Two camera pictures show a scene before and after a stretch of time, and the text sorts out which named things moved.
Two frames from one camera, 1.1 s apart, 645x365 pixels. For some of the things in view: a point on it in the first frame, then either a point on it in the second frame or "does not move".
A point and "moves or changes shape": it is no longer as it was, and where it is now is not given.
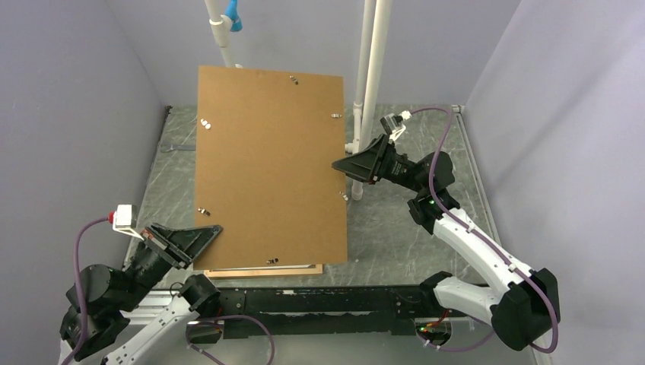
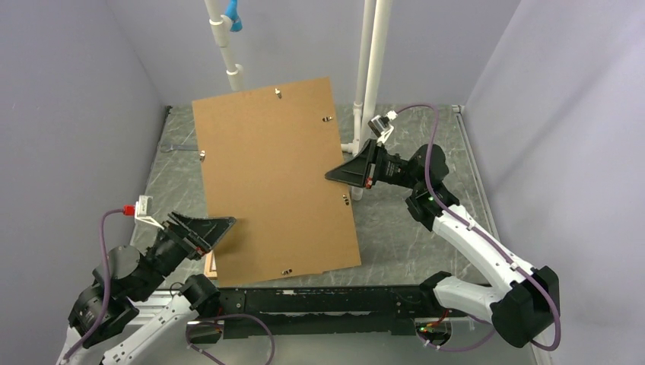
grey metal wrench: x=164 y=147 does not move
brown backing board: x=266 y=141 moves or changes shape
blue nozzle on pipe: x=232 y=13 does not move
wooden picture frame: x=265 y=271 -> x=210 y=268
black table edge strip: x=328 y=311 does not move
